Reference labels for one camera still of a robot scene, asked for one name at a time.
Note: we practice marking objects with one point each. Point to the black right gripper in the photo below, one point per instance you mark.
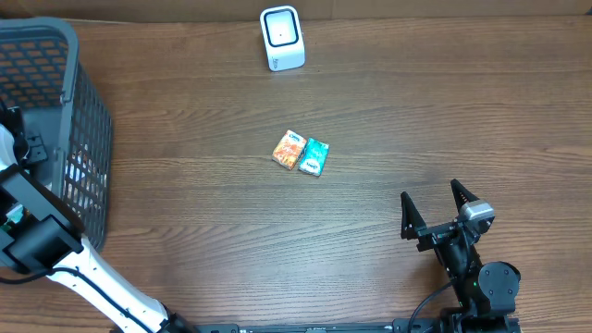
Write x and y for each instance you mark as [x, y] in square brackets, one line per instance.
[414, 228]

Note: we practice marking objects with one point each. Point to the teal tissue pack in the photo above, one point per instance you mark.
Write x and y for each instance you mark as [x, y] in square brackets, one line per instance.
[314, 157]

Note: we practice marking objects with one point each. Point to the orange tissue pack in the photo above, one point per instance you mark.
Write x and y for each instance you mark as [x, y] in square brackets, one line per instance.
[289, 149]

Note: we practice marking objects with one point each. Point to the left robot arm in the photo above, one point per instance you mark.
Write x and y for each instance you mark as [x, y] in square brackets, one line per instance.
[42, 238]

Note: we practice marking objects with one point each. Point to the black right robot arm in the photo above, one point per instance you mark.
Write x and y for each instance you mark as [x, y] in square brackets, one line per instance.
[485, 292]

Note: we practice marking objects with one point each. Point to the white barcode scanner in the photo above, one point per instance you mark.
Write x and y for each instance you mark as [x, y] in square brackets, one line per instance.
[283, 38]

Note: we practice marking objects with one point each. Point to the grey plastic shopping basket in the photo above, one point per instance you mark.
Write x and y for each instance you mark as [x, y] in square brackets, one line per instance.
[42, 77]

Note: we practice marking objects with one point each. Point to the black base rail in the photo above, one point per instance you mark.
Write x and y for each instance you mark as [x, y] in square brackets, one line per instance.
[305, 328]

